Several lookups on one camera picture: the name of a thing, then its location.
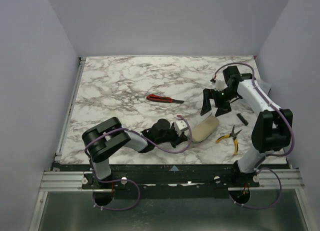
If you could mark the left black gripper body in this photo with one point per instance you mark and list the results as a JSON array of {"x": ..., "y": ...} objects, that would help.
[{"x": 175, "y": 137}]

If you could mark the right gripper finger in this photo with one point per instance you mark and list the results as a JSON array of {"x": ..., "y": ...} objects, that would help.
[
  {"x": 206, "y": 104},
  {"x": 223, "y": 108}
]

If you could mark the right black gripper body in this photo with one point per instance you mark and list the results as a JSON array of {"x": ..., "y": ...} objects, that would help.
[{"x": 218, "y": 97}]

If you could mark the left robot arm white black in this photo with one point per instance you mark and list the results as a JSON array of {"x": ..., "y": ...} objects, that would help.
[{"x": 106, "y": 138}]

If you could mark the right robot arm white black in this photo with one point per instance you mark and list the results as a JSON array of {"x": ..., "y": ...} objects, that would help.
[{"x": 272, "y": 134}]

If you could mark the black hex key holder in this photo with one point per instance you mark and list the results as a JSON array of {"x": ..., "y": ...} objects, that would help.
[{"x": 242, "y": 119}]

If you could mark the blue tape triangle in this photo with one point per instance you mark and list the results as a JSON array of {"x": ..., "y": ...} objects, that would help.
[{"x": 174, "y": 169}]

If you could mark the red black utility knife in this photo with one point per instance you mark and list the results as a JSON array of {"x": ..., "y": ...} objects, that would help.
[{"x": 163, "y": 99}]

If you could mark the clear plastic screw box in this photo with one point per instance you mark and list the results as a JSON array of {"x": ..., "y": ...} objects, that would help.
[{"x": 265, "y": 87}]

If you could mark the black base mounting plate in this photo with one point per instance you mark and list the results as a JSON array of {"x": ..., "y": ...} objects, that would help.
[{"x": 156, "y": 181}]

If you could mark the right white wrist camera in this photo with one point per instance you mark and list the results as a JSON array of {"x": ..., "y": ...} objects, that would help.
[{"x": 219, "y": 85}]

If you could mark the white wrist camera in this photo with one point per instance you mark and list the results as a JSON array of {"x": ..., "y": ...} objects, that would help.
[
  {"x": 180, "y": 127},
  {"x": 219, "y": 85}
]

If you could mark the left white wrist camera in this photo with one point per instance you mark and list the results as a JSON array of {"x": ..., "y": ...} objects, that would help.
[{"x": 180, "y": 127}]

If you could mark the aluminium rail frame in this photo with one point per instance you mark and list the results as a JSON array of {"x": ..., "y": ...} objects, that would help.
[{"x": 61, "y": 179}]

